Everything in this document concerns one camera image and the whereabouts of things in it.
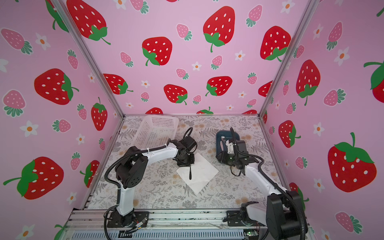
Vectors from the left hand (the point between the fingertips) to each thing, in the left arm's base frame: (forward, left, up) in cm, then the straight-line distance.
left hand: (194, 165), depth 92 cm
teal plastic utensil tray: (+21, -19, +1) cm, 29 cm away
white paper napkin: (-4, -5, -2) cm, 7 cm away
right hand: (+2, -14, +9) cm, 17 cm away
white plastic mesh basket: (+28, +29, 0) cm, 41 cm away
